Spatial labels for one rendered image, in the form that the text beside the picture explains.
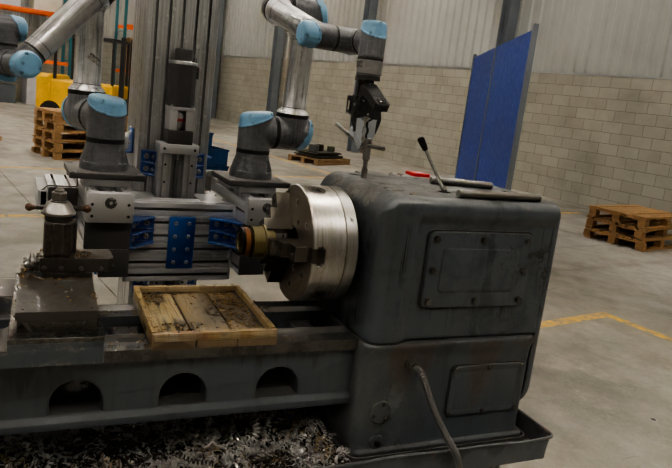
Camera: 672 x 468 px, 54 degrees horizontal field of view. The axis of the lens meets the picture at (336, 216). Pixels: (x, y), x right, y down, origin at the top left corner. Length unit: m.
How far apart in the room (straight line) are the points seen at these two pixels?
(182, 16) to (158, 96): 0.29
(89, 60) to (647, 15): 11.52
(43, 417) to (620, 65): 12.18
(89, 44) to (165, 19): 0.27
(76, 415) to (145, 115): 1.11
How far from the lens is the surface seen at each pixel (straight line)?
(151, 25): 2.36
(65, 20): 2.11
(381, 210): 1.64
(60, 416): 1.64
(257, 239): 1.69
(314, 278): 1.65
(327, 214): 1.65
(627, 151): 12.73
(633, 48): 13.01
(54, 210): 1.68
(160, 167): 2.31
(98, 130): 2.16
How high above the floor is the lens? 1.48
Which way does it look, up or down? 10 degrees down
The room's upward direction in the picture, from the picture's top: 7 degrees clockwise
